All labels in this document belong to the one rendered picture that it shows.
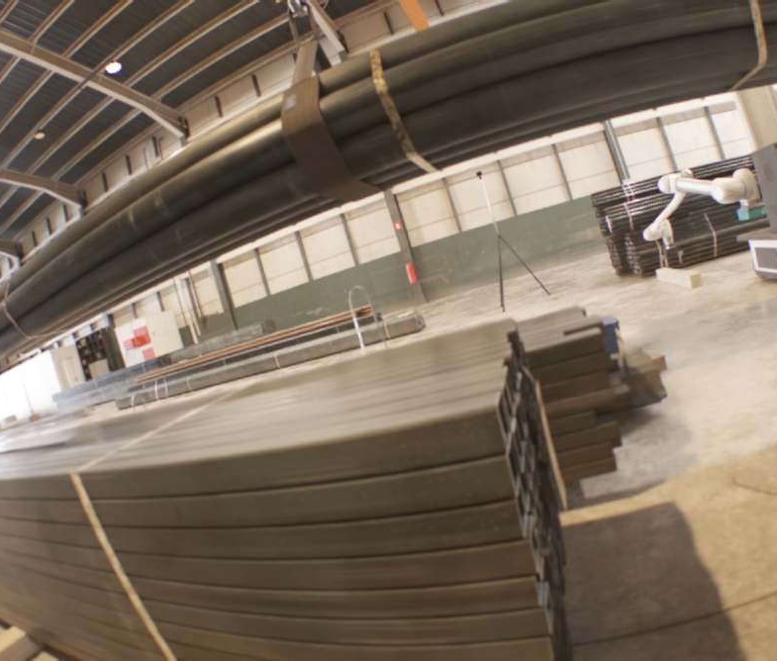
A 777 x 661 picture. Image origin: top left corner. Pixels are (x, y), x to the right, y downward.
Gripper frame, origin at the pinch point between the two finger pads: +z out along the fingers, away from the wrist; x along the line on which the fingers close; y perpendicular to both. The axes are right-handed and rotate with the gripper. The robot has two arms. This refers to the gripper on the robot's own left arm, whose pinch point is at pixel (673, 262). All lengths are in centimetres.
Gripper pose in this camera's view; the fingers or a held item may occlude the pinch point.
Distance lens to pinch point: 430.4
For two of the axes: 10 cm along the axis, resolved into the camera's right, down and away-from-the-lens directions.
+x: 9.1, -2.5, -3.2
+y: -2.9, 1.7, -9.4
